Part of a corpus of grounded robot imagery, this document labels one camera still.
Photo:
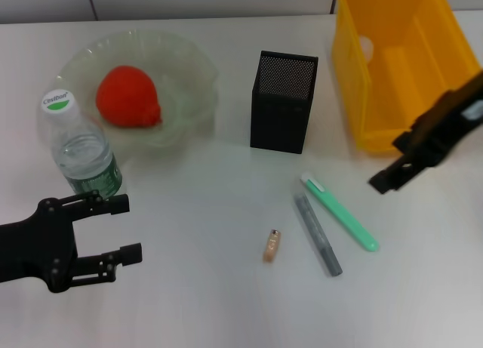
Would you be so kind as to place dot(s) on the orange fruit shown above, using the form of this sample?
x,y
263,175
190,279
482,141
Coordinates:
x,y
126,97

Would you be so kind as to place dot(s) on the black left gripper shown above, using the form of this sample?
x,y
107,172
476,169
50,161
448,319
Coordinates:
x,y
37,246

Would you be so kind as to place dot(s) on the clear water bottle green label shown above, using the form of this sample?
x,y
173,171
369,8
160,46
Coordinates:
x,y
83,151

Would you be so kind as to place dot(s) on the black mesh pen holder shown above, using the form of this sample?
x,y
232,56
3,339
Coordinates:
x,y
279,121

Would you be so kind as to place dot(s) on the grey marker pen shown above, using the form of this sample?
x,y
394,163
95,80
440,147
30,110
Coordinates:
x,y
320,238

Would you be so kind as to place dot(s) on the yellow plastic bin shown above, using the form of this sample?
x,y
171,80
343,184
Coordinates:
x,y
396,80

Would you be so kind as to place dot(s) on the small beige eraser stick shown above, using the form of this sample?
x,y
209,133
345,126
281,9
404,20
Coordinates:
x,y
271,248

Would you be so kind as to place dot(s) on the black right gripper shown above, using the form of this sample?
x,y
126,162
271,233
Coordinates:
x,y
441,129

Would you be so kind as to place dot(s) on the pale green glass fruit plate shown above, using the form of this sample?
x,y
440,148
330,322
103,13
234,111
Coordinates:
x,y
181,84

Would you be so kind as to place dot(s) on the mint green pen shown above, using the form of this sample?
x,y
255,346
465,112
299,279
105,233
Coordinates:
x,y
339,212

